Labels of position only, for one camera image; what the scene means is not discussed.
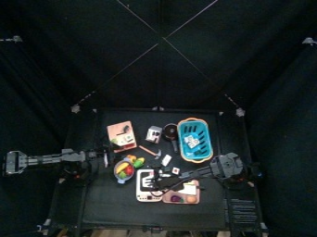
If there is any white toy stove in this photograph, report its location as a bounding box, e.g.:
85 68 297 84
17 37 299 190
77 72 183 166
135 168 164 204

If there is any yellow toy banana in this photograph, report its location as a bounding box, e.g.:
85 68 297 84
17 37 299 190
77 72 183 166
115 161 131 175

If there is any small white card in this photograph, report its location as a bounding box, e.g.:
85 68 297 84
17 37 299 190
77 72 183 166
160 154 174 168

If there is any purple toy eggplant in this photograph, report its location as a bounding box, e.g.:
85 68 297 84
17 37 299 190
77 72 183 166
170 194 186 204

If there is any green yellow toy corn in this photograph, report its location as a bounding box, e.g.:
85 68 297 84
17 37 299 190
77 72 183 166
132 156 146 169

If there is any pink divided tray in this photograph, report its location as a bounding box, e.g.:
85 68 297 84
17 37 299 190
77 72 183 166
160 179 202 206

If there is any pink toy cutting board box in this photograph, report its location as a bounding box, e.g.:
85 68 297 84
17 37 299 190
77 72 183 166
107 120 139 154

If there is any grey bowl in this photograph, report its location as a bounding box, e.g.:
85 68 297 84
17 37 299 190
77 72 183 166
112 157 136 185

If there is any orange toy hammer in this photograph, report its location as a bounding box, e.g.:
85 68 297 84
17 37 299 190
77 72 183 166
138 144 163 160

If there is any small white toy appliance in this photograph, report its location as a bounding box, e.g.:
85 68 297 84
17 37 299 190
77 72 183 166
144 125 163 144

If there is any white patterned packet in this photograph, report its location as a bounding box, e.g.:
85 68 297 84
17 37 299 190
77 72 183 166
182 134 202 150

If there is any black toy pan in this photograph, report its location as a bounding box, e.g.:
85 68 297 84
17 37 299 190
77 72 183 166
160 122 180 154

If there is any blue basket with orange rim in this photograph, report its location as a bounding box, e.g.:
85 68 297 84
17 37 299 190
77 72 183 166
175 117 215 164

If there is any white label sticker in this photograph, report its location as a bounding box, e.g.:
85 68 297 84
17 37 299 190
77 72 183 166
229 198 258 230

